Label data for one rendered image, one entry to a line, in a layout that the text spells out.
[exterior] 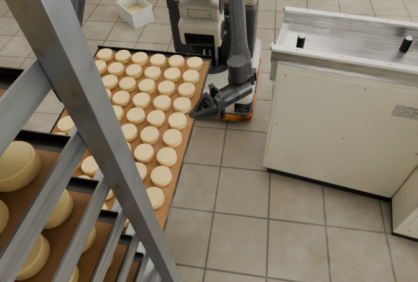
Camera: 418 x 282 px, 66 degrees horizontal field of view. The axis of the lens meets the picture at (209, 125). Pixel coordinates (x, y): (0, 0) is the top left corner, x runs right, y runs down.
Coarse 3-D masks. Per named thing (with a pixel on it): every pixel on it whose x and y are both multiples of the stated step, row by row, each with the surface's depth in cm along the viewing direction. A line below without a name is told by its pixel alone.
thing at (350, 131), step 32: (288, 32) 141; (320, 32) 140; (352, 32) 139; (288, 64) 128; (416, 64) 124; (288, 96) 139; (320, 96) 134; (352, 96) 129; (384, 96) 124; (416, 96) 119; (288, 128) 154; (320, 128) 147; (352, 128) 141; (384, 128) 135; (416, 128) 130; (288, 160) 173; (320, 160) 164; (352, 160) 157; (384, 160) 150; (416, 160) 143; (352, 192) 182; (384, 192) 167
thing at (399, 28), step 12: (288, 12) 143; (300, 12) 141; (312, 12) 140; (324, 12) 139; (336, 12) 139; (312, 24) 143; (324, 24) 142; (336, 24) 140; (348, 24) 138; (360, 24) 137; (372, 24) 135; (384, 24) 133; (396, 24) 132; (408, 24) 131; (396, 36) 135
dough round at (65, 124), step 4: (68, 116) 91; (60, 120) 91; (64, 120) 91; (68, 120) 91; (60, 124) 90; (64, 124) 90; (68, 124) 90; (72, 124) 90; (60, 128) 89; (64, 128) 89; (68, 128) 89; (64, 132) 90; (68, 132) 90
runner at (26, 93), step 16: (32, 64) 25; (16, 80) 24; (32, 80) 26; (48, 80) 27; (16, 96) 24; (32, 96) 26; (0, 112) 23; (16, 112) 24; (32, 112) 26; (0, 128) 23; (16, 128) 24; (0, 144) 23
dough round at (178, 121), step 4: (172, 116) 89; (176, 116) 89; (180, 116) 89; (184, 116) 89; (172, 120) 88; (176, 120) 88; (180, 120) 88; (184, 120) 88; (172, 124) 88; (176, 124) 88; (180, 124) 88; (184, 124) 88; (172, 128) 89; (176, 128) 88; (180, 128) 88
